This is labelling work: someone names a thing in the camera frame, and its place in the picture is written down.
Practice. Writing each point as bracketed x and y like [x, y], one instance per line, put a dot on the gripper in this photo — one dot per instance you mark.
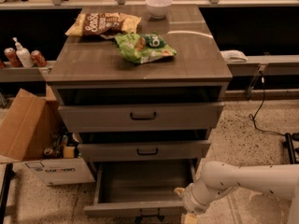
[191, 201]

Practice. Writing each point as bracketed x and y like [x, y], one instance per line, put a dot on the grey drawer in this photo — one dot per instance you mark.
[146, 151]
[131, 118]
[140, 189]

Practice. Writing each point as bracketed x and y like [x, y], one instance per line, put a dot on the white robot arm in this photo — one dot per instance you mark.
[217, 179]

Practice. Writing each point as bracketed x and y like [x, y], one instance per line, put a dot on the grey drawer cabinet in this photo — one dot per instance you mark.
[146, 101]

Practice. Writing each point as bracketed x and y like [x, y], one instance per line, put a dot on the black stand base right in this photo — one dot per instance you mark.
[288, 144]

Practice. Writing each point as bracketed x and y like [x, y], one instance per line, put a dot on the white folded cloth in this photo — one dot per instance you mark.
[234, 56]

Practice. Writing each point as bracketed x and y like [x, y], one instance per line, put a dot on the green chip bag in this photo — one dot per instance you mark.
[139, 49]

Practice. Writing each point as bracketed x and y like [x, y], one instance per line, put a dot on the cardboard box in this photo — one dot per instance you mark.
[33, 134]

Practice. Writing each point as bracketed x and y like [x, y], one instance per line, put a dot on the black bar lower left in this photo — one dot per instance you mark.
[8, 175]

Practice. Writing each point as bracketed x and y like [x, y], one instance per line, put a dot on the brown yellow chip bag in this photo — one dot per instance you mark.
[105, 25]

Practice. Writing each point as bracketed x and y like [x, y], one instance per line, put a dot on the white bowl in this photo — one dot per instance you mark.
[158, 8]

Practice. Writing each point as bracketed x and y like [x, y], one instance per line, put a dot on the right red soda can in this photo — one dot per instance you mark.
[38, 58]

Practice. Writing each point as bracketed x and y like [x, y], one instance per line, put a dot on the red soda can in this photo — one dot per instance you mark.
[12, 57]
[38, 58]

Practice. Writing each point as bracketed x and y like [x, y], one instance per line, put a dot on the white pump bottle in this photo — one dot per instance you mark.
[23, 54]

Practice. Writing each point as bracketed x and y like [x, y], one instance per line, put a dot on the left red soda can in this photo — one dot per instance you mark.
[12, 57]

